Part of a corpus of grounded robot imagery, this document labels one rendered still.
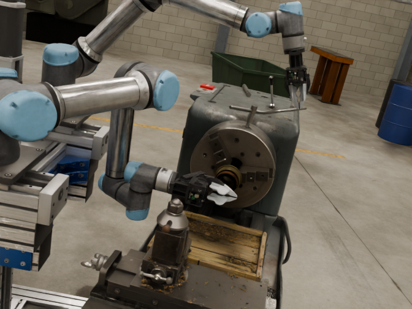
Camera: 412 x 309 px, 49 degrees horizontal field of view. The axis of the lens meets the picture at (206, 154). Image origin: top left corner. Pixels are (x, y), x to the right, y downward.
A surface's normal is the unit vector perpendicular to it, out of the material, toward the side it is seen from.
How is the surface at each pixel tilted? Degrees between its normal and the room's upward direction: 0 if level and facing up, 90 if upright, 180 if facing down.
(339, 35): 90
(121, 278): 0
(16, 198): 90
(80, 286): 0
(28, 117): 91
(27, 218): 90
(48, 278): 0
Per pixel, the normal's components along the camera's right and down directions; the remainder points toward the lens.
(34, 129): 0.64, 0.39
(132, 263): 0.19, -0.92
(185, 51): 0.10, 0.35
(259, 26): -0.19, 0.29
